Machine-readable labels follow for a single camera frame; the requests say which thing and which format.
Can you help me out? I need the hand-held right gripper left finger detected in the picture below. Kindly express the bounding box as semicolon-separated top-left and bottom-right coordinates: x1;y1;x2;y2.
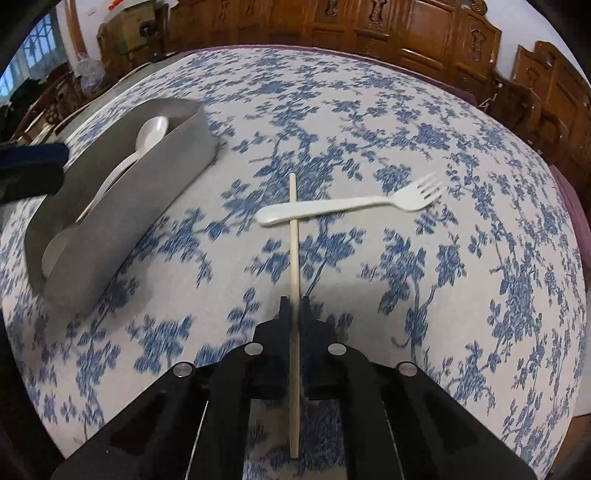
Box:
50;296;294;480

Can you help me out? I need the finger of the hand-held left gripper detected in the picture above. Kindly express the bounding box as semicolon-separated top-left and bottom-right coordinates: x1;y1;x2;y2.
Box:
0;142;69;168
0;164;64;204

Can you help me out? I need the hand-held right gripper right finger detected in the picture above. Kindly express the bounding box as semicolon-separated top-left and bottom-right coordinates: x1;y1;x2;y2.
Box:
301;298;536;480

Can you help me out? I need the white plastic spoon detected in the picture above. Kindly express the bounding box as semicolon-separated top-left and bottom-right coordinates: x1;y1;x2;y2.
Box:
41;226;75;278
74;115;170;224

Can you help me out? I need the light wooden chopstick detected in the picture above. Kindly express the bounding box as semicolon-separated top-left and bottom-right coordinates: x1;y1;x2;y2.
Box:
287;173;304;459

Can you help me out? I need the white plastic fork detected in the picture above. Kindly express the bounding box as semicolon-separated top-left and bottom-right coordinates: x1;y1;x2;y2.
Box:
255;173;445;227

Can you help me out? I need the metal tray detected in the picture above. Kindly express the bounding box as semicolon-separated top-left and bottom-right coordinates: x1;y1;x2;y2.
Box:
24;98;218;315

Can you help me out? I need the plain wooden chair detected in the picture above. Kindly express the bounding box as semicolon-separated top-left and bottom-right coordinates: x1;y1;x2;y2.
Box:
9;76;84;144

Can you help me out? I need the dark clothes pile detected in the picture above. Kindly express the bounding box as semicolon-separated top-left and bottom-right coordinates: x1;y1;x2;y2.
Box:
7;78;47;121

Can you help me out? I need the clear plastic bag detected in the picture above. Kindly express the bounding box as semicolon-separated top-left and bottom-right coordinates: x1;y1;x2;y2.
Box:
75;54;106;95

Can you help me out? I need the window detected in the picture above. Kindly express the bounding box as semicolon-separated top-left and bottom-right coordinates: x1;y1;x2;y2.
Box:
0;11;63;100

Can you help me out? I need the large cardboard box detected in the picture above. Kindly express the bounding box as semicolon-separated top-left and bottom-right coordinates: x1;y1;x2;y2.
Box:
96;0;169;65

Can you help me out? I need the blue floral tablecloth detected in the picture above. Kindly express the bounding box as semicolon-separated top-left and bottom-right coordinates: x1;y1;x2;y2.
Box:
0;44;587;480

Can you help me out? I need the carved wooden chair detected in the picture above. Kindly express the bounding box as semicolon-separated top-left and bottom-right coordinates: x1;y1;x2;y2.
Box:
487;41;591;188

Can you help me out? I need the wooden door frame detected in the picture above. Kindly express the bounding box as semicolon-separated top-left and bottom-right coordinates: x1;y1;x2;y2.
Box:
65;0;88;56

